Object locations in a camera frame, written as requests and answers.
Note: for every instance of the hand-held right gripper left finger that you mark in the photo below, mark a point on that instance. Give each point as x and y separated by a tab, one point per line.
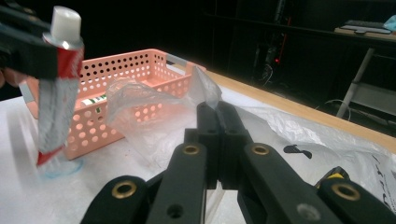
210	140

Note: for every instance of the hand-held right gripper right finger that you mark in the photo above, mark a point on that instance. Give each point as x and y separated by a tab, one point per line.
232	140

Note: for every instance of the white tube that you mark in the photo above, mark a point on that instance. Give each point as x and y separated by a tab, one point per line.
57	102

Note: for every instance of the clear plastic bag yellow smiley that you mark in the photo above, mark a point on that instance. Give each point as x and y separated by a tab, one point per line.
311	130

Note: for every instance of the white bottle green label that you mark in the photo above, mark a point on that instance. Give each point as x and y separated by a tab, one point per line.
93	101

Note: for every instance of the pink perforated plastic basket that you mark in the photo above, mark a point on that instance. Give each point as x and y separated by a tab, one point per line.
87	150

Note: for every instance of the black computer tower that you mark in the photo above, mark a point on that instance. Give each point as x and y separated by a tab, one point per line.
274	46

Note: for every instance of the white table mat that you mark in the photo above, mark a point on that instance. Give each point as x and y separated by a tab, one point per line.
25	193

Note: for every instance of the pale blue wrapper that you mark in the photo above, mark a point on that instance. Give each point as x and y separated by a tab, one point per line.
390	23

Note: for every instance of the white desk frame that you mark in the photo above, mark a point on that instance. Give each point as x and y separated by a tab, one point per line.
355	84

